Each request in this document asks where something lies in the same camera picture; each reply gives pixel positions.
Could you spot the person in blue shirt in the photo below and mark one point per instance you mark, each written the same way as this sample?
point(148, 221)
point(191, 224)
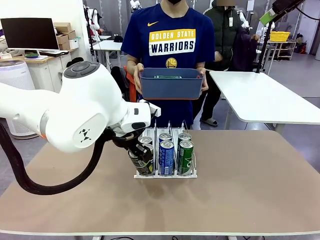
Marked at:
point(172, 20)

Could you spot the white desk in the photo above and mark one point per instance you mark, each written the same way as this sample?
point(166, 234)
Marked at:
point(107, 46)

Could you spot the white cabinet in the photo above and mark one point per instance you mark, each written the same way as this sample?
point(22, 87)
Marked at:
point(45, 72)

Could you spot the black keyboard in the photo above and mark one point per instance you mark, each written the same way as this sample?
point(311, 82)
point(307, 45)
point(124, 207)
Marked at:
point(53, 53)

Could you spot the black computer monitor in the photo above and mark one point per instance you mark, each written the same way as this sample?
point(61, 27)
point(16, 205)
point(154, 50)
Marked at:
point(30, 33)

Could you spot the person in dark puffer jacket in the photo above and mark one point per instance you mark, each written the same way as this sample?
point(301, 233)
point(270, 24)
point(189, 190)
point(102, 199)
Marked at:
point(225, 32)

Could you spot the red fire extinguisher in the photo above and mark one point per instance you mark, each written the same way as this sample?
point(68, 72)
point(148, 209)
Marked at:
point(302, 47)

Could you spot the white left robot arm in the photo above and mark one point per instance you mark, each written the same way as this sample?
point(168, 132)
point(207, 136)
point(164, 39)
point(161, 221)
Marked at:
point(75, 105)

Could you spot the person's left forearm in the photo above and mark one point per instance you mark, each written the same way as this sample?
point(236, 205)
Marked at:
point(207, 63)

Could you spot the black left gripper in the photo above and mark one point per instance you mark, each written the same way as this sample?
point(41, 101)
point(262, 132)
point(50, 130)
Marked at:
point(125, 141)

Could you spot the person's right hand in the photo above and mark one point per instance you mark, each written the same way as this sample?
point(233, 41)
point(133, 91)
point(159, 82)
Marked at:
point(137, 75)

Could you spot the person's left hand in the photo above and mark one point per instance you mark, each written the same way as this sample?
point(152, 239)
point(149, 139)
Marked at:
point(205, 80)

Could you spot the bystander's left hand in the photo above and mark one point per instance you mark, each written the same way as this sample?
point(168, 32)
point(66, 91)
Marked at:
point(255, 37)

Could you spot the small white box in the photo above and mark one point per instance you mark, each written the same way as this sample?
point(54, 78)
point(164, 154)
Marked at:
point(73, 44)

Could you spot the green dish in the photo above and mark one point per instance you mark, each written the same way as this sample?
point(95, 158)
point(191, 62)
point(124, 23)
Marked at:
point(32, 55)

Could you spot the small cardboard box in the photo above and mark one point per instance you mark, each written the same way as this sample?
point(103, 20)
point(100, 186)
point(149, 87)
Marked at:
point(70, 35)
point(62, 27)
point(62, 42)

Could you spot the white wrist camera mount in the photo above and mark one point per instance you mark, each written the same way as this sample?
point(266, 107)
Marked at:
point(153, 108)

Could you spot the clear acrylic can dispenser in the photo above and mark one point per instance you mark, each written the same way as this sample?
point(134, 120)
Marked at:
point(175, 176)

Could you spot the wooden shelf rack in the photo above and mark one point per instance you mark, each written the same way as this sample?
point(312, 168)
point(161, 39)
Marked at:
point(281, 43)

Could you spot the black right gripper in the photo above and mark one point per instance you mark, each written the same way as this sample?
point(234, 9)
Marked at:
point(285, 5)

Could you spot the black cap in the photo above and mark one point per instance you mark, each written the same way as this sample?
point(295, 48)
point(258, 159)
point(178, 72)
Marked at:
point(118, 39)

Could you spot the yellow plastic crate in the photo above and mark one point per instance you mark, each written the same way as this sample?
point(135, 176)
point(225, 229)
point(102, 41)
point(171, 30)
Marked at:
point(280, 37)

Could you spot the large white table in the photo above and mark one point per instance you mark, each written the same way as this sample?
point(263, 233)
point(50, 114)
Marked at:
point(262, 97)

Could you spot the white air purifier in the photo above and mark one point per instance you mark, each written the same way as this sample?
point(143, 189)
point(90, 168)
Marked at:
point(15, 75)

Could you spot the orange garment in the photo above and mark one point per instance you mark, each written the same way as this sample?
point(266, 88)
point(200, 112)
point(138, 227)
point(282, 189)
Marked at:
point(131, 87)

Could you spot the dark purple jacket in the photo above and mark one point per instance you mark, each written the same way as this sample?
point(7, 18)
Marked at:
point(243, 55)

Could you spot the person's right forearm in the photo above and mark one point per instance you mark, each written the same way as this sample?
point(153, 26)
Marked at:
point(131, 63)

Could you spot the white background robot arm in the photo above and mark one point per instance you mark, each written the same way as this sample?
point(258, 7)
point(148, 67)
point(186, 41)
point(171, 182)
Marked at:
point(92, 17)
point(243, 21)

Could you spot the blue beverage can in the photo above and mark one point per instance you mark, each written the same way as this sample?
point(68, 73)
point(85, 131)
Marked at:
point(165, 137)
point(166, 160)

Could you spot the bystander's right hand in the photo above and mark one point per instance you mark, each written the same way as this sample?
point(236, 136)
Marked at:
point(218, 57)

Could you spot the blue plastic bin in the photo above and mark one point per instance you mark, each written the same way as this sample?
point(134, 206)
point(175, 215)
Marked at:
point(170, 87)

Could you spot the black stand pole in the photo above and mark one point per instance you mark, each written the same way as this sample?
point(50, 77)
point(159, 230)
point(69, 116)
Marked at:
point(265, 45)

